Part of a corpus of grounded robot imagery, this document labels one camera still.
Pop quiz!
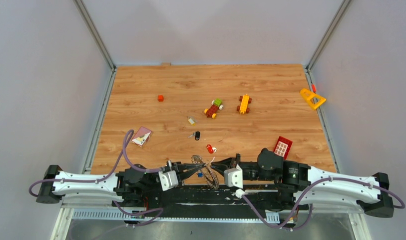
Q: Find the red yellow toy brick car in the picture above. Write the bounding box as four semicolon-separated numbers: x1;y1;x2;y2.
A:
204;98;224;119

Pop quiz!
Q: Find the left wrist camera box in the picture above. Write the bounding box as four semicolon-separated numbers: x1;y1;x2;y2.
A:
158;170;179;191

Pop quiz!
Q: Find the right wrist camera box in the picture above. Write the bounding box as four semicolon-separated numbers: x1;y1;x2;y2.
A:
223;164;245;199

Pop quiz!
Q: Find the red window brick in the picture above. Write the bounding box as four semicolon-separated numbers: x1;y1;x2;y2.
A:
273;136;293;160

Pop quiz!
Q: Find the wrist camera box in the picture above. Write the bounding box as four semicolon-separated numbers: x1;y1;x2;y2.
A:
158;170;179;191
223;164;245;199

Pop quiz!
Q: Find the red key tag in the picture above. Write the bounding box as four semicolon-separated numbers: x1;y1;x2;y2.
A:
206;144;217;154

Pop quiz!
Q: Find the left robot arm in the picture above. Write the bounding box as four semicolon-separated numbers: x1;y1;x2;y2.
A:
30;161;206;207

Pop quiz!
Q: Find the key with black fob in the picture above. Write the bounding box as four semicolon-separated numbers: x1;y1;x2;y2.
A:
188;131;201;141

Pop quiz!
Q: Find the yellow brown toy brick car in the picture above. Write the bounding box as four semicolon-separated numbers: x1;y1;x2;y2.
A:
237;94;252;115

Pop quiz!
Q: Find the red playing card deck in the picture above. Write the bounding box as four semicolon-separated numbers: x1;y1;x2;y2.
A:
130;126;153;147

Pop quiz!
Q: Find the small orange cube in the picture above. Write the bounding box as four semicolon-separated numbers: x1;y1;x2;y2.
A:
157;95;164;102

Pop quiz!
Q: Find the yellow triangular brick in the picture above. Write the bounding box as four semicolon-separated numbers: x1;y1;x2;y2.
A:
300;88;326;111

